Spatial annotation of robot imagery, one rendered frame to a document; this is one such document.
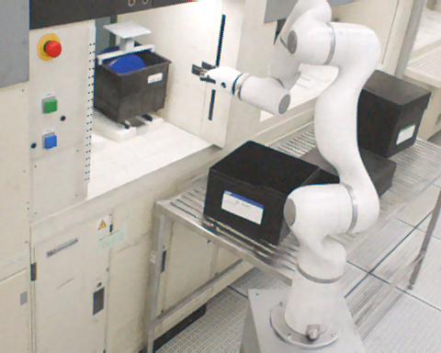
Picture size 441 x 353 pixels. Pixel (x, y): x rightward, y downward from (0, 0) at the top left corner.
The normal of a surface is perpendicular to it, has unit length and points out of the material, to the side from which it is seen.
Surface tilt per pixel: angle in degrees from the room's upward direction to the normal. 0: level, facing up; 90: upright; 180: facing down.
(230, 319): 0
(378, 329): 0
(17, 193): 90
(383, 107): 90
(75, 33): 90
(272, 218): 90
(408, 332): 0
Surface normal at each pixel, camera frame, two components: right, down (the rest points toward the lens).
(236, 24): -0.55, 0.32
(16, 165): 0.82, 0.40
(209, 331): 0.18, -0.86
